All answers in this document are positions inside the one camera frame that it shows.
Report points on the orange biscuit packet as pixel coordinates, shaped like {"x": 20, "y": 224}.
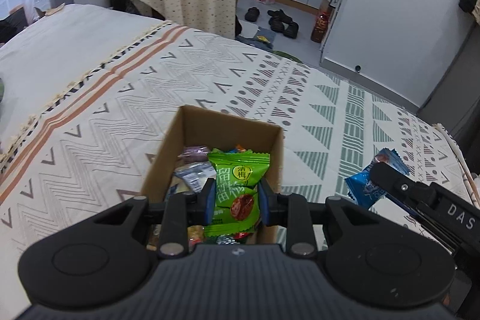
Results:
{"x": 237, "y": 149}

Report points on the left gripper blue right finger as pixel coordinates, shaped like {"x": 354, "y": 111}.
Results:
{"x": 291, "y": 212}

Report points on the red oil bottle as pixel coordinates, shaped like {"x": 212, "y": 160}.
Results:
{"x": 321, "y": 26}

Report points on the patterned bed blanket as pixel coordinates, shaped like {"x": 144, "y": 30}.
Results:
{"x": 92, "y": 145}

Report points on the open cardboard box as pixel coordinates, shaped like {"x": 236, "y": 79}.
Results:
{"x": 193, "y": 126}

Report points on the small yellow nut packet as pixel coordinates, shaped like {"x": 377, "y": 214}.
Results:
{"x": 195, "y": 235}

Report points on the green candy packet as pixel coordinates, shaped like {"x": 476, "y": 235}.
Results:
{"x": 236, "y": 202}

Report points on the clear white snack packet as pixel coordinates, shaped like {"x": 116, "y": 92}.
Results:
{"x": 195, "y": 175}

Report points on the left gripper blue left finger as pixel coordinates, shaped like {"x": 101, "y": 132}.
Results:
{"x": 181, "y": 212}

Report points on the black slippers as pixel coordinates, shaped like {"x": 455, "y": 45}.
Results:
{"x": 279, "y": 22}

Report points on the purple candy packet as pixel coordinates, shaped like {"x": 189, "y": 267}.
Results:
{"x": 194, "y": 154}

